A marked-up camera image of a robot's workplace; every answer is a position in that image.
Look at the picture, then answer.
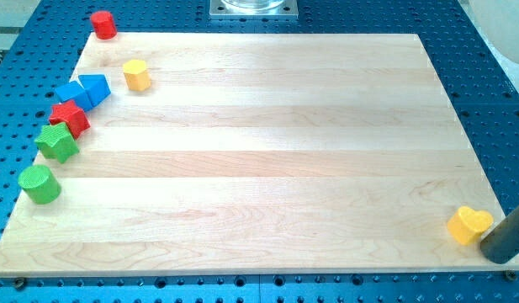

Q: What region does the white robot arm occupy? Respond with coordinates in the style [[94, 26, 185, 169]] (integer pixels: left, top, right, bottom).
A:
[[469, 0, 519, 64]]

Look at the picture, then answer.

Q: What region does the yellow heart block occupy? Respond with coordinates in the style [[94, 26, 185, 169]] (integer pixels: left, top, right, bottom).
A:
[[447, 206, 494, 245]]

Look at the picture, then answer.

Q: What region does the light wooden board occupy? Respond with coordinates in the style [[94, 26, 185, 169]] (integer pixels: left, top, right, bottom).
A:
[[0, 33, 504, 278]]

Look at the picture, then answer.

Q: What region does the yellow hexagon block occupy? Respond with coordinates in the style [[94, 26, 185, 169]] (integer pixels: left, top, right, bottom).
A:
[[123, 59, 151, 92]]

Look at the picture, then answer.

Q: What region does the blue triangle block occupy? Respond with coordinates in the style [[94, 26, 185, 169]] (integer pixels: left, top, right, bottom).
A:
[[78, 74, 111, 108]]

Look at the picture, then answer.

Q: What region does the red star block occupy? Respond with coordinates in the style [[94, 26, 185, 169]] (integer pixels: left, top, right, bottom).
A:
[[49, 99, 90, 139]]

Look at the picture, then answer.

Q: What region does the red cylinder block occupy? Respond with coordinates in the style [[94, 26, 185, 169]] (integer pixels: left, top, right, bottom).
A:
[[90, 10, 117, 40]]

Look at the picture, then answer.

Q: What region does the blue cube block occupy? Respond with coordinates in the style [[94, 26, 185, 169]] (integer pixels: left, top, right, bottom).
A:
[[55, 81, 93, 112]]

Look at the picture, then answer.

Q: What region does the green star block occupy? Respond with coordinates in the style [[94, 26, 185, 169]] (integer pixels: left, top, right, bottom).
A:
[[34, 122, 79, 163]]

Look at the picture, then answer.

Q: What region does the green cylinder block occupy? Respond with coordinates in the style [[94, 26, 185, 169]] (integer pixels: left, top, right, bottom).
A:
[[19, 164, 61, 205]]

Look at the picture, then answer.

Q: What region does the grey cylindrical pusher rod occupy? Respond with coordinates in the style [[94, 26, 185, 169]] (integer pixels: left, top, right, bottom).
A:
[[479, 205, 519, 264]]

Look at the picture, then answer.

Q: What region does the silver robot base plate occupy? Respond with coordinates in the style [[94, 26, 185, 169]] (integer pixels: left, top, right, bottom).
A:
[[209, 0, 299, 20]]

